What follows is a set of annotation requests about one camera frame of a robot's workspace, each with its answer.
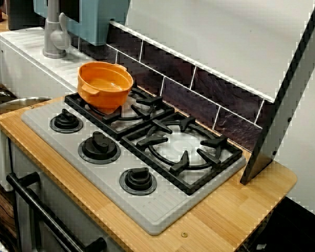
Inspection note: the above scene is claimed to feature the black burner grate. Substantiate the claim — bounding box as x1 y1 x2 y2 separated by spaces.
120 112 244 196
64 85 175 141

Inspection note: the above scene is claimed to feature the dark tile backsplash panel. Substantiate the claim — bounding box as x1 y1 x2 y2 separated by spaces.
70 20 276 153

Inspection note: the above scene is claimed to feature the grey toy faucet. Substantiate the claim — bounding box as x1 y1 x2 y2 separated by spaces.
43 0 70 59

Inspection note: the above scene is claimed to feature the black box appliance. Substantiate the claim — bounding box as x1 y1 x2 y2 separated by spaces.
7 0 46 31

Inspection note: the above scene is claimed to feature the black oven door handle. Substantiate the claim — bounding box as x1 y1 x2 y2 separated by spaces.
6 172 108 252

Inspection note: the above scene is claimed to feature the black slanted side panel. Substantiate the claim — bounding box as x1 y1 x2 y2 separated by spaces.
240 0 315 186

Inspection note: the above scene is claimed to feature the white toy sink unit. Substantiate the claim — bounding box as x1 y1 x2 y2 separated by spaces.
0 26 111 192

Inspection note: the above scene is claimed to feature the teal blue box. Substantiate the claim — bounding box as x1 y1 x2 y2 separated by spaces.
33 0 131 46

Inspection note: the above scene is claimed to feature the black stove knob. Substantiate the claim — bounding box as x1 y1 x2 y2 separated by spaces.
49 109 83 134
77 131 121 165
119 167 158 196

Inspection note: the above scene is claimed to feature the grey toy stove plate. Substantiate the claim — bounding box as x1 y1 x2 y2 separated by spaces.
20 101 247 236

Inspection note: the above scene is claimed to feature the stainless steel pot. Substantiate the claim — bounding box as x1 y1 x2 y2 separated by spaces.
0 96 52 115

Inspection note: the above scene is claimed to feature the orange plastic toy pot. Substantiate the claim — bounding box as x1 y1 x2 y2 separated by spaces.
77 61 134 115

